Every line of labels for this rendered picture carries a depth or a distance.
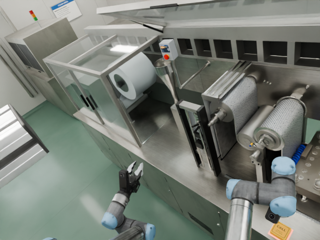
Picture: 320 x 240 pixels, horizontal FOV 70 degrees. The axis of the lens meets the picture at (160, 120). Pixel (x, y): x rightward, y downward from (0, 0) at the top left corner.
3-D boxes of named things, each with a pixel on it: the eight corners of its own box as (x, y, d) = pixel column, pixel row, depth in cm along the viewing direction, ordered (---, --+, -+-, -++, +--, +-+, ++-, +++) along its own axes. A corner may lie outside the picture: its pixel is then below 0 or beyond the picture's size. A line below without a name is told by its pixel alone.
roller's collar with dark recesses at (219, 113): (211, 121, 123) (209, 112, 119) (217, 115, 126) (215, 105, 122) (221, 125, 119) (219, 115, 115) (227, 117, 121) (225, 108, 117)
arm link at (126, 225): (134, 241, 112) (125, 231, 105) (116, 235, 117) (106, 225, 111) (141, 225, 117) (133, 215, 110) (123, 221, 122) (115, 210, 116)
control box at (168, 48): (162, 61, 127) (156, 45, 121) (168, 55, 131) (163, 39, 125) (172, 62, 123) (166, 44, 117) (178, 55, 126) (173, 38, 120)
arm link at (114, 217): (105, 229, 109) (96, 220, 104) (115, 208, 117) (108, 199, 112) (117, 233, 106) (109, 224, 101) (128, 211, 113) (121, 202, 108)
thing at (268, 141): (271, 150, 109) (256, 141, 113) (273, 147, 110) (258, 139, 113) (276, 142, 103) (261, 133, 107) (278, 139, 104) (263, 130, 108)
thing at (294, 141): (281, 170, 118) (281, 146, 107) (300, 141, 128) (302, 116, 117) (282, 171, 118) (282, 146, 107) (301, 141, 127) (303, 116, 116)
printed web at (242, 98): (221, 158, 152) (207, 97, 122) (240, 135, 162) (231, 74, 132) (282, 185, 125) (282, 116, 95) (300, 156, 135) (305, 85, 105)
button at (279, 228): (269, 233, 110) (269, 231, 108) (276, 222, 113) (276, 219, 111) (285, 243, 105) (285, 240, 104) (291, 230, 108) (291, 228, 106)
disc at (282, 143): (258, 147, 118) (249, 125, 112) (258, 147, 118) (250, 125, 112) (287, 153, 106) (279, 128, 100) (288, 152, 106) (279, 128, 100)
